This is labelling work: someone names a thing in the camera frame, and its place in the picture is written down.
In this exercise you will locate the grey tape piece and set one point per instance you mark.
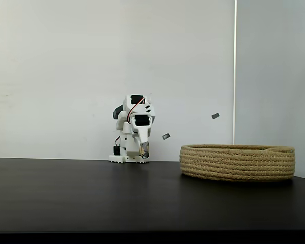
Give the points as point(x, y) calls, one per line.
point(166, 136)
point(215, 116)

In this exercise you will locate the white vertical wall strip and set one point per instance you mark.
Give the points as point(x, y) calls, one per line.
point(235, 76)

